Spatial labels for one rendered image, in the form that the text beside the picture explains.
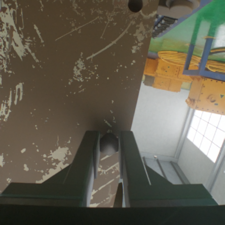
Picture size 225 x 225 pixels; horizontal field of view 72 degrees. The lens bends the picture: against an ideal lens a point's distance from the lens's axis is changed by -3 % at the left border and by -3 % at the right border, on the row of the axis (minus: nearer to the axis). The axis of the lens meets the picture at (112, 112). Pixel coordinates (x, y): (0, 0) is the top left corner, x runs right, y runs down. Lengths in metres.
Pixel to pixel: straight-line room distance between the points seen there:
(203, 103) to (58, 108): 3.20
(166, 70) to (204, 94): 3.25
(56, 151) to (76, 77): 0.08
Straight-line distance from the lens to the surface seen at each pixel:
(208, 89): 3.30
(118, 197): 0.51
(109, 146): 0.15
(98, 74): 0.16
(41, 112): 0.18
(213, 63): 5.45
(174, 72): 6.43
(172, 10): 0.19
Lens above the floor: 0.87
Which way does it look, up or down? 14 degrees up
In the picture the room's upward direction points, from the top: 169 degrees counter-clockwise
